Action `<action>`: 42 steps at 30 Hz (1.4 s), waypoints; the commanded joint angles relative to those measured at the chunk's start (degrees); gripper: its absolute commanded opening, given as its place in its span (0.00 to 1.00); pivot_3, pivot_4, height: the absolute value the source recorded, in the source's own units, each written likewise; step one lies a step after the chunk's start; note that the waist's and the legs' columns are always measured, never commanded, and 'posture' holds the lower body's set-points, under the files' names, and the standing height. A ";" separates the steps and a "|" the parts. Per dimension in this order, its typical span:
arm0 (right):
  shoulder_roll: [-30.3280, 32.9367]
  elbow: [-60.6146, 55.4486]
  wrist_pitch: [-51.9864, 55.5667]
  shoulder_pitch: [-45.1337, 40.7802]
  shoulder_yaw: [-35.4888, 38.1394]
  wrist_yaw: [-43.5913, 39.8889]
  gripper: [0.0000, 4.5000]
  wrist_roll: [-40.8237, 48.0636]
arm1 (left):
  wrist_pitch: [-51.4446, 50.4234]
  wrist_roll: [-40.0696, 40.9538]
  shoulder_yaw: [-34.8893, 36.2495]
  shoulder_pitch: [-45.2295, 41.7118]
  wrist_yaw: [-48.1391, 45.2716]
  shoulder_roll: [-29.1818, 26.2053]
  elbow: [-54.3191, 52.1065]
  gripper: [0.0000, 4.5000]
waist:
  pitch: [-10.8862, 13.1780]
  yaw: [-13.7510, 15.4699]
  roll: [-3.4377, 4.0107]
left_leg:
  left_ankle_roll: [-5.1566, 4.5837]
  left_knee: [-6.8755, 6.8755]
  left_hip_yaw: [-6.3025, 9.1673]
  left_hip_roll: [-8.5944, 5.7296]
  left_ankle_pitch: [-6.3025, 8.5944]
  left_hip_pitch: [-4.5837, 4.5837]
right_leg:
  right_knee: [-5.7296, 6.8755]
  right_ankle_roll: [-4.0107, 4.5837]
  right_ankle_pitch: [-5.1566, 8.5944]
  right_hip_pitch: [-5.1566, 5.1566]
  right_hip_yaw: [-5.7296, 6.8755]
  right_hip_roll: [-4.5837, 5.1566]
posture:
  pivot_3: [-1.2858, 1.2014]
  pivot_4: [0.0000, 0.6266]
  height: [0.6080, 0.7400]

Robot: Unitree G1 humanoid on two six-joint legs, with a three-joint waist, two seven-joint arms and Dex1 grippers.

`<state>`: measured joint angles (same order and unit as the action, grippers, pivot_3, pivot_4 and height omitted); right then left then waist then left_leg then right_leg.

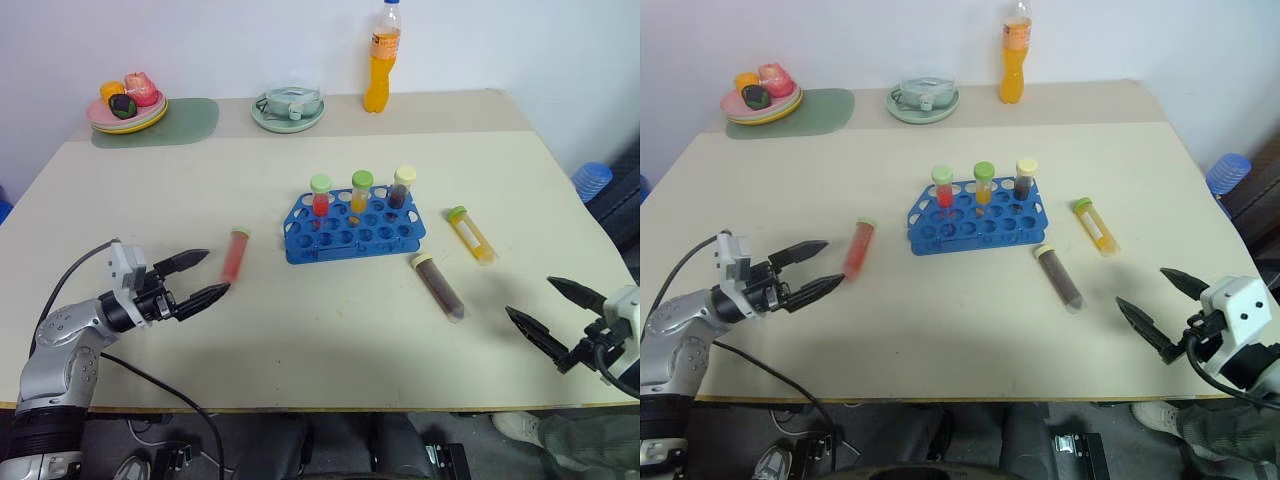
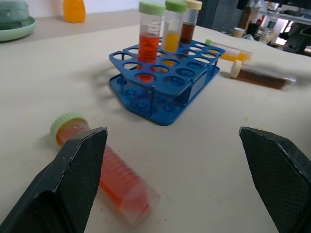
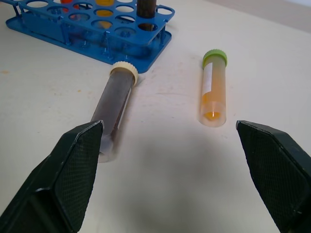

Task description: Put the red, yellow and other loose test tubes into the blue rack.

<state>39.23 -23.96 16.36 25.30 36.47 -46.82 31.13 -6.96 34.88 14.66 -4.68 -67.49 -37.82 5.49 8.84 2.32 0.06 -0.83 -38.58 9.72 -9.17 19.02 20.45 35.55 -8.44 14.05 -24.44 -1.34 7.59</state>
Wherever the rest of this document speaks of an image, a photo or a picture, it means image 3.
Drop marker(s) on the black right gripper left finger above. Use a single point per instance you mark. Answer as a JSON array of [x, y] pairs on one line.
[[60, 184]]

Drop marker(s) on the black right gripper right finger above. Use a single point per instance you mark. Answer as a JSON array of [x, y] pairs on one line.
[[277, 177]]

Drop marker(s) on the cream-capped dark liquid tube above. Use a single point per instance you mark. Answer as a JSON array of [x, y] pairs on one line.
[[115, 104]]

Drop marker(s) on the green-capped orange liquid tube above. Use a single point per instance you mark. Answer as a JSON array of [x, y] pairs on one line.
[[213, 89]]

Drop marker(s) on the blue test tube rack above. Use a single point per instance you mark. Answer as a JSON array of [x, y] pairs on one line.
[[97, 36]]

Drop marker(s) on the yellow liquid tube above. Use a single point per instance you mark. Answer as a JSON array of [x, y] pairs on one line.
[[104, 12]]

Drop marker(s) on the orange-red capped tube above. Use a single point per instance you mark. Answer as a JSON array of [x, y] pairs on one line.
[[66, 2]]

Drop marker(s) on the dark brown liquid tube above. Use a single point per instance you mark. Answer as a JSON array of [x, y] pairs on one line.
[[146, 14]]

